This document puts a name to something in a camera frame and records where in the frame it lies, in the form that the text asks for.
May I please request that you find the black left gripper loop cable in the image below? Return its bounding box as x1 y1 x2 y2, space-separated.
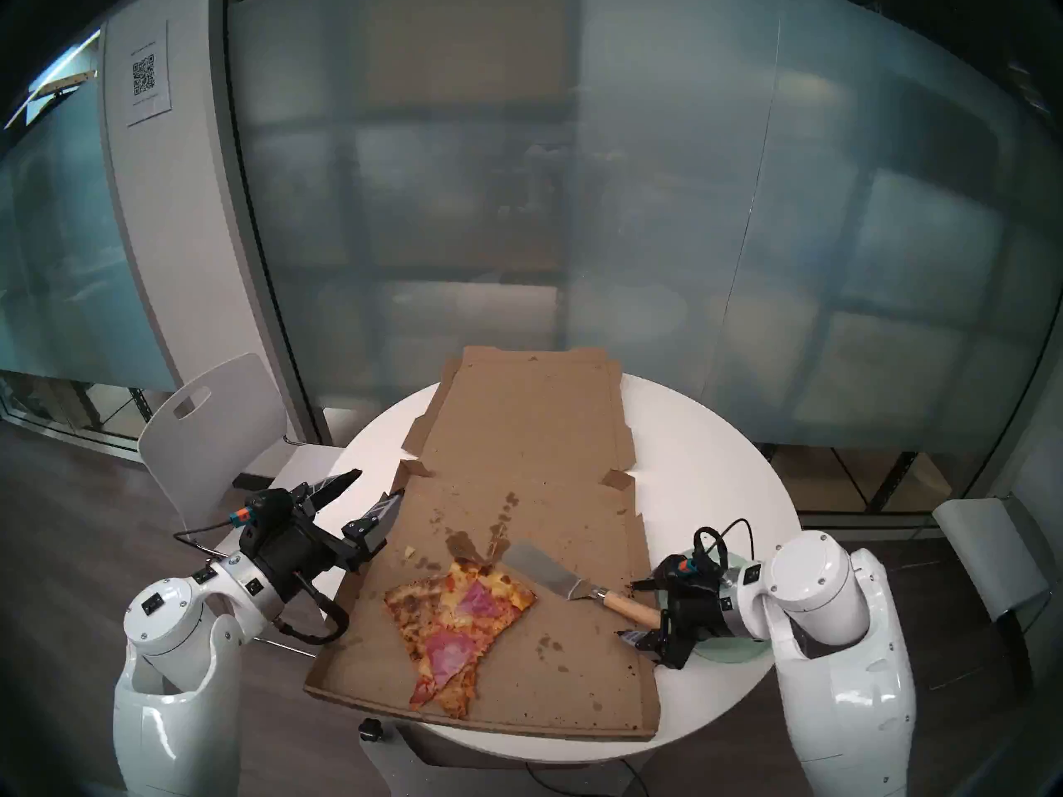
270 573 350 645

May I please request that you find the thin black floor cable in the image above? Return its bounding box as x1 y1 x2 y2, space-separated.
523 758 649 797

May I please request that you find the left camera cable orange plug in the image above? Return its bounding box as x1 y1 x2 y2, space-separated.
173 509 252 549

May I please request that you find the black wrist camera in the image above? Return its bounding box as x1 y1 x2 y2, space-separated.
239 488 304 555
660 555 715 593

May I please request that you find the ham pizza slice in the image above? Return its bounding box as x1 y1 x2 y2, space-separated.
409 557 537 709

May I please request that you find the wooden handled metal spatula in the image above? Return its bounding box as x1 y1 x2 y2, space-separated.
501 542 665 630

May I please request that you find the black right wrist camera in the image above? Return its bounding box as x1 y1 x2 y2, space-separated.
660 555 715 593

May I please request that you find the white chair with handle hole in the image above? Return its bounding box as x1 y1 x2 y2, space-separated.
137 353 350 660

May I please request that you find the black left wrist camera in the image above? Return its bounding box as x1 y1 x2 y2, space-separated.
239 488 304 555

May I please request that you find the cardboard pizza box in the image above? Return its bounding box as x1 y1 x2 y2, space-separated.
303 346 663 740

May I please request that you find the right camera cable orange plug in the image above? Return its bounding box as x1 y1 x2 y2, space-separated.
692 517 758 574

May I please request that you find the QR code paper sign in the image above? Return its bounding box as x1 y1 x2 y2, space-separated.
125 21 173 128

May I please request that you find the pale green plate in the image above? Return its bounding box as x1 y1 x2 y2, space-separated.
652 584 769 667

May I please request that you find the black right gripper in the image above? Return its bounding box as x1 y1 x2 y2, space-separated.
615 575 733 670

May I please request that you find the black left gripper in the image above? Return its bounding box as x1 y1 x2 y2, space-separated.
264 469 406 602

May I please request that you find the black metal shelf upright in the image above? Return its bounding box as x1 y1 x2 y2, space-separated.
868 451 920 511

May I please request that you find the white chair with plain back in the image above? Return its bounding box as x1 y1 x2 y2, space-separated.
930 493 1056 692

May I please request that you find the camera cable orange plug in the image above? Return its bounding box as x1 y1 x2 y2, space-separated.
173 509 252 549
692 517 758 574

